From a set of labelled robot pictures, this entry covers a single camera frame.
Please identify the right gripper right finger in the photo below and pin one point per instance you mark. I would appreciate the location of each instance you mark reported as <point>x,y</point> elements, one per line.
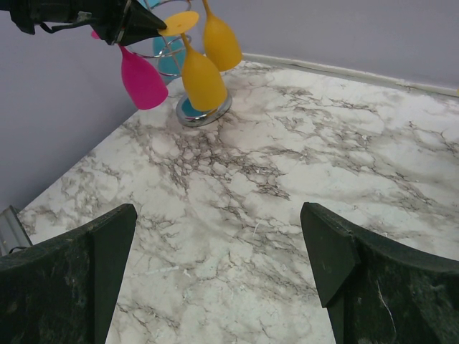
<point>375,289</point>

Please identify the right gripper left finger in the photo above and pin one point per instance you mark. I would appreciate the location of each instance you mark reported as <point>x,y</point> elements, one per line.
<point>65,289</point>

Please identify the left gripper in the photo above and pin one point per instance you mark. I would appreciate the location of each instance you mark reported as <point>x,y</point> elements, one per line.
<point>115,22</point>

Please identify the pink wine glass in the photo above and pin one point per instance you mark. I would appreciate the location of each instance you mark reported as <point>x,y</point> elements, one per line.
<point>142,81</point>

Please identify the yellow wine glass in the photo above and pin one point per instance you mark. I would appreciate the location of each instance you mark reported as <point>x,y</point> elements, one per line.
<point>220,42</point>
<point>201,78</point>

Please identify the blue wine glass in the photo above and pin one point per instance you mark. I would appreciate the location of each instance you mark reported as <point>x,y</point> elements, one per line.
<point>168,59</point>

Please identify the chrome wine glass rack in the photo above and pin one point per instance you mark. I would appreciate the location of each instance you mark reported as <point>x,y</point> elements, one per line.
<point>186,114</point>

